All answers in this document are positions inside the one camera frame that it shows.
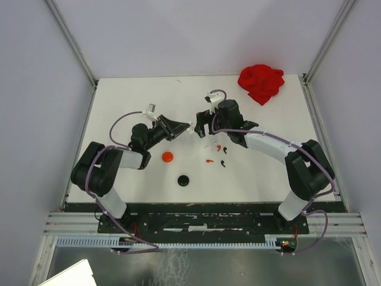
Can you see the orange round earbud case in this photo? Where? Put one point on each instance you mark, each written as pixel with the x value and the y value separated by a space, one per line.
pixel 167 156

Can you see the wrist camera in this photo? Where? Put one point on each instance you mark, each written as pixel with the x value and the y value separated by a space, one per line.
pixel 215 97
pixel 150 112

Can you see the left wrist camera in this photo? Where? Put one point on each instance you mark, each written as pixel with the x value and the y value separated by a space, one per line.
pixel 150 112

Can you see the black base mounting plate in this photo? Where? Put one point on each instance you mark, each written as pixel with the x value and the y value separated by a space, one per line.
pixel 150 223

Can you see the red crumpled cloth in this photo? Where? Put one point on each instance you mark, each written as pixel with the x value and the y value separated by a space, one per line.
pixel 261 82

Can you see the white slotted cable duct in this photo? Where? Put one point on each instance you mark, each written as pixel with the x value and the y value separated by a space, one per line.
pixel 176 240

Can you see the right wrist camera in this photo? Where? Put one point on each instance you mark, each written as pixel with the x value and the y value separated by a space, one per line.
pixel 215 97

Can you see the right aluminium frame post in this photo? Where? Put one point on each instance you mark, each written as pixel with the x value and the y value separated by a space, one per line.
pixel 339 22

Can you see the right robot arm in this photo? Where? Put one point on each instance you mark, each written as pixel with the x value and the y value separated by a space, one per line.
pixel 310 174

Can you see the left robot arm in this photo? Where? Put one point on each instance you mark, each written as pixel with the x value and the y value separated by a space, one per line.
pixel 96 170

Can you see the white paper sheet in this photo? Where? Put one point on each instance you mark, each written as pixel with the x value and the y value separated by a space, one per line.
pixel 79 274

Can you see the aluminium front rail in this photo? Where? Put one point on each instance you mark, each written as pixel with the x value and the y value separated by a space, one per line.
pixel 339 225

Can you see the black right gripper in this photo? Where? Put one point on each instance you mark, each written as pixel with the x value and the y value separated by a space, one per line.
pixel 203 118

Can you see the black round earbud case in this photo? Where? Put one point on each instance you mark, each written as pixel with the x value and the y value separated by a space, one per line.
pixel 183 180

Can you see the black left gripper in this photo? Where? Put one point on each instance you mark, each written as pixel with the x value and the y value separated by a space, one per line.
pixel 172 129

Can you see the white round earbud case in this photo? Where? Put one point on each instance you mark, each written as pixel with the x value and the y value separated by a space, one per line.
pixel 191 128

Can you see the aluminium frame post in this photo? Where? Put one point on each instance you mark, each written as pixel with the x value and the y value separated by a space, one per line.
pixel 339 22
pixel 59 19

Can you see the left aluminium frame post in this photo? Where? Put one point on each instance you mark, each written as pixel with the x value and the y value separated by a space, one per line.
pixel 59 19

